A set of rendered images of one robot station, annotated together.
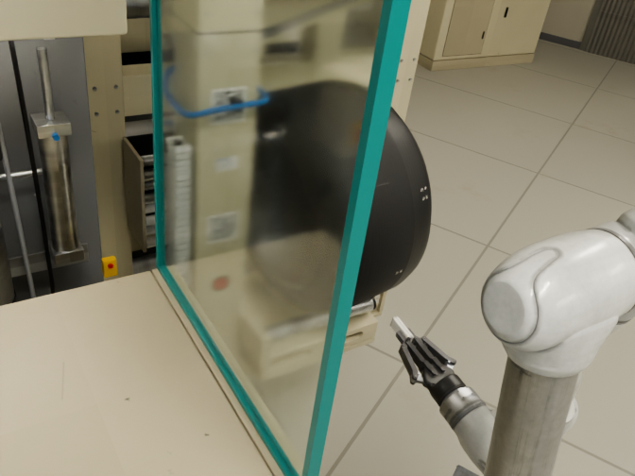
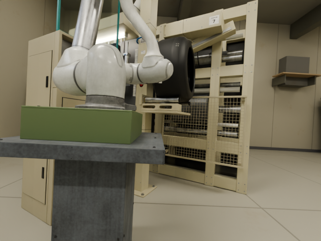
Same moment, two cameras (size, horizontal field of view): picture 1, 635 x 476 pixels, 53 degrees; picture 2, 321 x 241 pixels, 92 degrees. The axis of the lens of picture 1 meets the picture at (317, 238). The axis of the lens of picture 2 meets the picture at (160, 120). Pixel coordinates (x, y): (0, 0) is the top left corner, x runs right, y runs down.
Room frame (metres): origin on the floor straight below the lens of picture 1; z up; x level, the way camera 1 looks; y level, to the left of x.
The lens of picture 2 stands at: (0.66, -1.26, 0.73)
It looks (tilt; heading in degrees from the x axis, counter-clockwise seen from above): 1 degrees down; 63
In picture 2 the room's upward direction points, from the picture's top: 3 degrees clockwise
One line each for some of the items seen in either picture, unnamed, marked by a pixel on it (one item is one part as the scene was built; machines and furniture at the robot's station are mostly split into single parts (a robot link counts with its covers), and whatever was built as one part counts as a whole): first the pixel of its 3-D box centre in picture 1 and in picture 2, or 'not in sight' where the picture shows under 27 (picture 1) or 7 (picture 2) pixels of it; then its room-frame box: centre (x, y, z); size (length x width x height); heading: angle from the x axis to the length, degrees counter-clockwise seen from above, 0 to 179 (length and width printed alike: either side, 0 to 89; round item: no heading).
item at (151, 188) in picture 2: not in sight; (139, 187); (1.24, 0.25, 0.01); 0.27 x 0.27 x 0.02; 36
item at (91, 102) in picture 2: not in sight; (110, 104); (0.77, -0.57, 0.78); 0.22 x 0.18 x 0.06; 159
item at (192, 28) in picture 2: not in sight; (193, 30); (1.72, 0.12, 1.71); 0.61 x 0.25 x 0.15; 126
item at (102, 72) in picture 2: not in sight; (105, 72); (0.75, -0.55, 0.92); 0.18 x 0.16 x 0.22; 125
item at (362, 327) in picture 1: (314, 336); (160, 107); (1.29, -0.03, 0.84); 0.36 x 0.09 x 0.06; 126
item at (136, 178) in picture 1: (166, 190); not in sight; (1.58, 0.45, 1.05); 0.20 x 0.15 x 0.30; 126
